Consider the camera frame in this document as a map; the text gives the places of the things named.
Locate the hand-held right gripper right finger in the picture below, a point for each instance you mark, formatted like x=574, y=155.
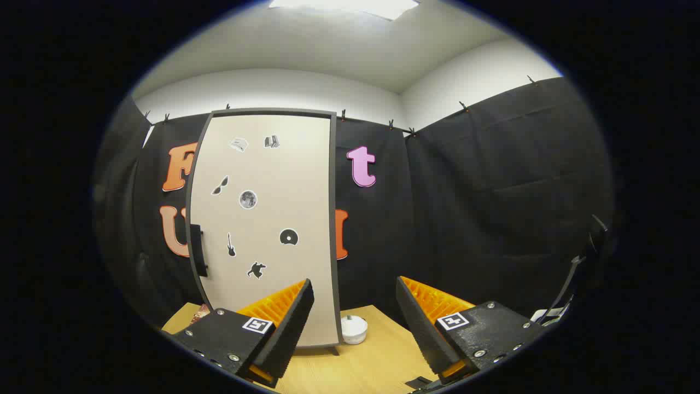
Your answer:
x=418, y=328

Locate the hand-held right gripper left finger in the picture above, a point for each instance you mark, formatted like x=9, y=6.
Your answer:
x=292, y=323

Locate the beige cabinet door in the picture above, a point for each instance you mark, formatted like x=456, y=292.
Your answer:
x=268, y=180

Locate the grey cabinet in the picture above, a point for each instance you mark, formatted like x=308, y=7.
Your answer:
x=332, y=219

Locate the white round container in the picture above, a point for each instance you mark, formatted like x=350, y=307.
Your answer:
x=354, y=328

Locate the brown cover book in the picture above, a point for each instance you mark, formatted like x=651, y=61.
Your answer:
x=200, y=313

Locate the black backdrop cloth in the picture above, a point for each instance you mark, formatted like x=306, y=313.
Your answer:
x=492, y=208

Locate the black metal stand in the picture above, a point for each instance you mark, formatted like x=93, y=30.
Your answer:
x=593, y=246

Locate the row of black cloth clips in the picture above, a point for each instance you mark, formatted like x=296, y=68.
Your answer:
x=391, y=125

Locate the ceiling light panel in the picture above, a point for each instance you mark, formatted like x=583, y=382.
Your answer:
x=350, y=6

